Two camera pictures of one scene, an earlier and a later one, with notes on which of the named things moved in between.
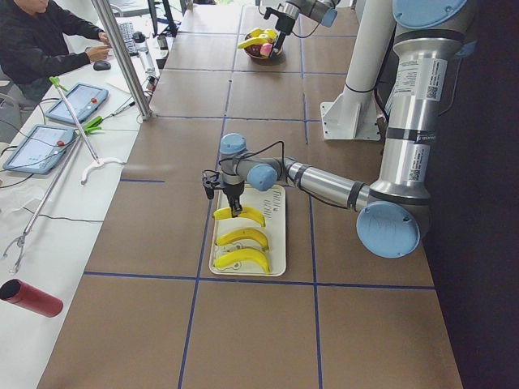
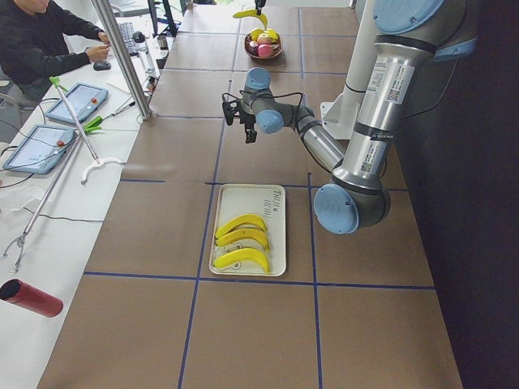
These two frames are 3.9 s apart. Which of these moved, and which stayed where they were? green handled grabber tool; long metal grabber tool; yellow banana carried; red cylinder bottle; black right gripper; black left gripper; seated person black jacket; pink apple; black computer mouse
Moved: black left gripper; black right gripper
Stayed: seated person black jacket; long metal grabber tool; black computer mouse; red cylinder bottle; green handled grabber tool; pink apple; yellow banana carried
